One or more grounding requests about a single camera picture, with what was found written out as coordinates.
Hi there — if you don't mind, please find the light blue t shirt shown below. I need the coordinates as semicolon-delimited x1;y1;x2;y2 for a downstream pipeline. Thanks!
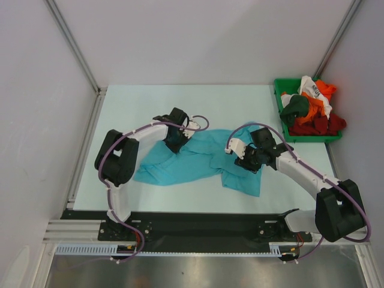
134;129;262;197

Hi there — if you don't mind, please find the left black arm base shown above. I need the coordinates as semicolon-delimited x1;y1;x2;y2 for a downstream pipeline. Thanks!
97;219;152;242

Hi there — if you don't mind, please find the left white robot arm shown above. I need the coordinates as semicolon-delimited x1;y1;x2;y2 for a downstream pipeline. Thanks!
94;108;200;240

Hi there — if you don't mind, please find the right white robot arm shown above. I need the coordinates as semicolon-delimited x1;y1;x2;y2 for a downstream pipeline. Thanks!
225;126;371;242

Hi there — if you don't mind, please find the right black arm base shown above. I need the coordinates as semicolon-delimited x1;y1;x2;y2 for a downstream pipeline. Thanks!
257;221;313;242

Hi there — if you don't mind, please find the dark green t shirt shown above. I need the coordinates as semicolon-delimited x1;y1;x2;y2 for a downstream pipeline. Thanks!
280;94;310;127

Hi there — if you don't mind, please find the red t shirt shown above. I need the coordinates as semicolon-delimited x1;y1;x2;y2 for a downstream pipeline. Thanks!
289;113;347;136

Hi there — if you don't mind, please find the green plastic bin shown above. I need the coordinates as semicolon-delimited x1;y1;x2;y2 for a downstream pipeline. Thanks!
274;76;347;143

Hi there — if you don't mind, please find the orange t shirt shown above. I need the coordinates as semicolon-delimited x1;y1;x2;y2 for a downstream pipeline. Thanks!
298;76;337;119

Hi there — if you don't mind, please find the white printed t shirt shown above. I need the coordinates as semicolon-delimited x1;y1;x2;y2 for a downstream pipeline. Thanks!
280;76;332;126

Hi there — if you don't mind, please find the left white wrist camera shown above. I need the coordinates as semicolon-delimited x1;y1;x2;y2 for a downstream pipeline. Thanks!
181;115;201;139

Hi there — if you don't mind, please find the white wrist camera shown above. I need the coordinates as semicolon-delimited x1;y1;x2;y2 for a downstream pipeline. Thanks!
181;115;201;139
224;138;247;160

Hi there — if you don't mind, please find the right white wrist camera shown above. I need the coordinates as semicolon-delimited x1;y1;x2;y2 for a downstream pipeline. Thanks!
224;138;247;160

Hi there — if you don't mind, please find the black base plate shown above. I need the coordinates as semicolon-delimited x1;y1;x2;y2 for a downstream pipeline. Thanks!
61;209;307;253

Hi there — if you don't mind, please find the white cable duct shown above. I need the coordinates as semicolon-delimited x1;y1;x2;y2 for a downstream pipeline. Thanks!
55;244;298;257

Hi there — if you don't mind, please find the aluminium front rail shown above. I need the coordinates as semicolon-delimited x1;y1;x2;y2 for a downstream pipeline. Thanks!
43;220;369;246

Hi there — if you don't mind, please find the right aluminium corner post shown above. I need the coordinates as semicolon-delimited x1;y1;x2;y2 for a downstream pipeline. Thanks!
313;0;365;78

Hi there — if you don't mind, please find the aluminium corner post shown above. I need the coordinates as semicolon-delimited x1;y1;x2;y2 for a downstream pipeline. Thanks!
43;0;101;94
313;0;365;78

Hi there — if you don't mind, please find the left aluminium corner post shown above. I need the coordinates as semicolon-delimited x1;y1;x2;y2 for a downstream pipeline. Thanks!
43;0;101;94

